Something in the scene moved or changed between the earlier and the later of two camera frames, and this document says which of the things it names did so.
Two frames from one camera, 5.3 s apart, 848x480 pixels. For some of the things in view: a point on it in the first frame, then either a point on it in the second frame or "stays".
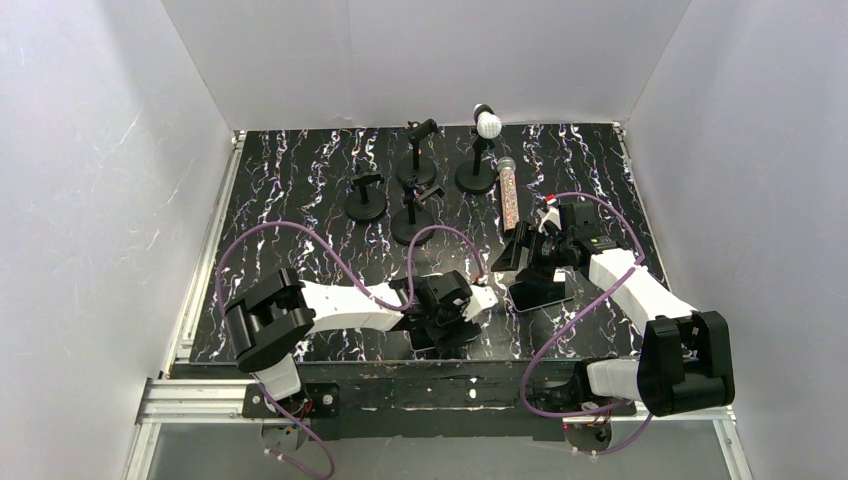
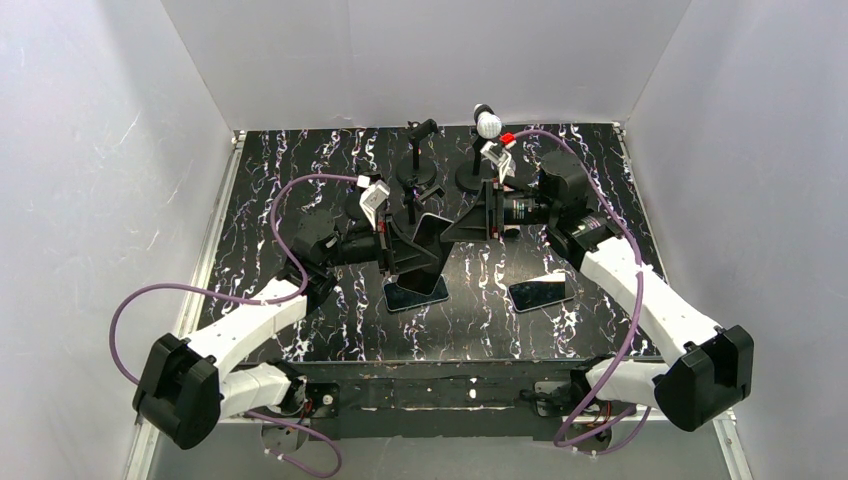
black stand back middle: (422, 170) stays
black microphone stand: (477, 176) stays
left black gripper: (448, 323) -> (385, 245)
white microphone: (488, 124) stays
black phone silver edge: (526, 295) stays
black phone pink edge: (420, 339) -> (428, 235)
